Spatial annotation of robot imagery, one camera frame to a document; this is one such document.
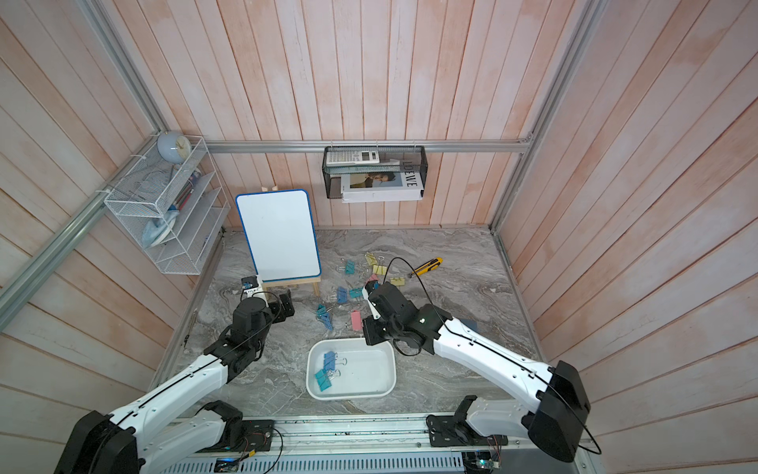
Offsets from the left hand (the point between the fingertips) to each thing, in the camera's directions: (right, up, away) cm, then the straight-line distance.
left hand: (277, 297), depth 85 cm
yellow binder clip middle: (+31, +7, +21) cm, 38 cm away
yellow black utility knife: (+49, +8, +22) cm, 54 cm away
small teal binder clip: (+20, +8, +22) cm, 31 cm away
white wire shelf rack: (-29, +26, -1) cm, 39 cm away
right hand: (+26, -7, -8) cm, 28 cm away
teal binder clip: (+14, -23, -5) cm, 27 cm away
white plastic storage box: (+27, -22, -2) cm, 35 cm away
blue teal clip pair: (+13, -7, +7) cm, 16 cm away
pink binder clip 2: (+28, +4, +18) cm, 34 cm away
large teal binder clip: (+22, 0, +13) cm, 26 cm away
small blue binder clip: (+18, -1, +14) cm, 23 cm away
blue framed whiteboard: (+1, +18, +2) cm, 19 cm away
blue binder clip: (+16, -19, 0) cm, 24 cm away
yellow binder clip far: (+28, +10, +24) cm, 38 cm away
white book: (+31, +34, +8) cm, 47 cm away
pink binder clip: (+24, -5, -7) cm, 26 cm away
